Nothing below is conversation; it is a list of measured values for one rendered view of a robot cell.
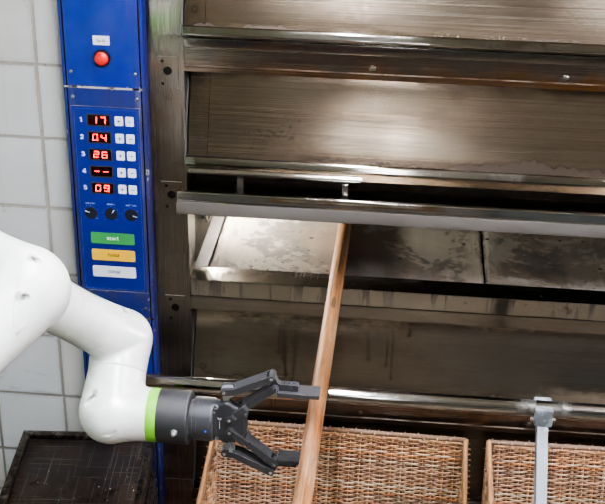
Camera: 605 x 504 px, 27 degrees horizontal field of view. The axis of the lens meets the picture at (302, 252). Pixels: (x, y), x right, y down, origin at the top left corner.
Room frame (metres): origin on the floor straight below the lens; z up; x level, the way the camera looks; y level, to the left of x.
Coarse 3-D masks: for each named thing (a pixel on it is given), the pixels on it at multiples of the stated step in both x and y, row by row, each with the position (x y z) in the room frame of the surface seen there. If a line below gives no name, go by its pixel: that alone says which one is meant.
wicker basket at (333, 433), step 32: (352, 448) 2.20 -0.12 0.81; (384, 448) 2.19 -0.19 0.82; (416, 448) 2.18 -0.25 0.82; (448, 448) 2.18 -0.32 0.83; (224, 480) 2.20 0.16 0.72; (320, 480) 2.18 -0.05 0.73; (352, 480) 2.18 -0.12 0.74; (384, 480) 2.17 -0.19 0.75; (416, 480) 2.17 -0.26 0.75; (448, 480) 2.16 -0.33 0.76
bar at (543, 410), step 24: (168, 384) 1.89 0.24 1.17; (192, 384) 1.89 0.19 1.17; (216, 384) 1.89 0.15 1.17; (432, 408) 1.85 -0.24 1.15; (456, 408) 1.85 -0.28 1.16; (480, 408) 1.84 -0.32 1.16; (504, 408) 1.84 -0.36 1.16; (528, 408) 1.84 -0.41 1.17; (552, 408) 1.84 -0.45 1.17; (576, 408) 1.84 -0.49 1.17; (600, 408) 1.83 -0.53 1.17
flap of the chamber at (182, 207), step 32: (256, 192) 2.22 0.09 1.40; (288, 192) 2.23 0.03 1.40; (320, 192) 2.24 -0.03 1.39; (352, 192) 2.25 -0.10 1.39; (384, 192) 2.27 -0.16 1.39; (416, 192) 2.28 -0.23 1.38; (384, 224) 2.09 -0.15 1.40; (416, 224) 2.08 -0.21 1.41; (448, 224) 2.08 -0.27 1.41; (480, 224) 2.07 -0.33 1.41; (512, 224) 2.07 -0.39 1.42; (544, 224) 2.07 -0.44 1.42; (576, 224) 2.06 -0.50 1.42
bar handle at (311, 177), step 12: (192, 168) 2.17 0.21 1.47; (204, 168) 2.17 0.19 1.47; (216, 168) 2.17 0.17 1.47; (240, 180) 2.16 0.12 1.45; (288, 180) 2.16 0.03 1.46; (300, 180) 2.15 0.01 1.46; (312, 180) 2.15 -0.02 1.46; (324, 180) 2.15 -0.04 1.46; (336, 180) 2.15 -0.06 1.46; (348, 180) 2.14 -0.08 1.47; (360, 180) 2.14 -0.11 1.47
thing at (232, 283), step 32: (192, 288) 2.27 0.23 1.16; (224, 288) 2.26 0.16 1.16; (256, 288) 2.26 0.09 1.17; (288, 288) 2.25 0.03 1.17; (320, 288) 2.24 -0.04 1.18; (352, 288) 2.24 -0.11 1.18; (384, 288) 2.24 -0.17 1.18; (416, 288) 2.25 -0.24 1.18; (448, 288) 2.25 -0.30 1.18; (480, 288) 2.25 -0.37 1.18; (512, 288) 2.26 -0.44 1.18; (544, 288) 2.26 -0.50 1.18
